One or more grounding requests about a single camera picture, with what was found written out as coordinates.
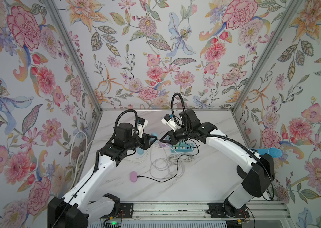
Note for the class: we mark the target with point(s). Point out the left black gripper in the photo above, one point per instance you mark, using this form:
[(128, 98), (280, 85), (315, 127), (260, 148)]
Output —
[(145, 139)]

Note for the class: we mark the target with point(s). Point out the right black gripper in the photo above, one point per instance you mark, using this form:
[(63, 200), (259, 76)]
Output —
[(173, 139)]

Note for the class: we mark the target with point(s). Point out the pink earbud case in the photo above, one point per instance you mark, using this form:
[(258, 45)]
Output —
[(133, 176)]

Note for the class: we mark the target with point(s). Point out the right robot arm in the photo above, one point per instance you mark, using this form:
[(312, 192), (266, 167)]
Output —
[(256, 170)]

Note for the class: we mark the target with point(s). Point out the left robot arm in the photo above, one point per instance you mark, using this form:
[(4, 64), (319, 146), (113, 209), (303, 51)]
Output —
[(74, 209)]

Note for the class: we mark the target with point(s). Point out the teal power strip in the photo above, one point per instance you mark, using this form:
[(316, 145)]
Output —
[(182, 147)]

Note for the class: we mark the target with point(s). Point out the purple power strip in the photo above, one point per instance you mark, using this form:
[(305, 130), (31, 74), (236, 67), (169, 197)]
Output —
[(164, 145)]

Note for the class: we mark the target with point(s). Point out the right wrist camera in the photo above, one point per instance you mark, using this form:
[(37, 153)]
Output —
[(170, 122)]

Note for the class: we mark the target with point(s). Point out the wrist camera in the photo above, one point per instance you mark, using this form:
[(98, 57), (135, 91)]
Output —
[(170, 122), (141, 123)]

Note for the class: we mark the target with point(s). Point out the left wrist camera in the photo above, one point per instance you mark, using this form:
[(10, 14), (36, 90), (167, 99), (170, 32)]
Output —
[(141, 123)]

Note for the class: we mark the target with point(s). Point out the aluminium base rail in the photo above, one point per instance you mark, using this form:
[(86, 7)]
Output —
[(201, 210)]

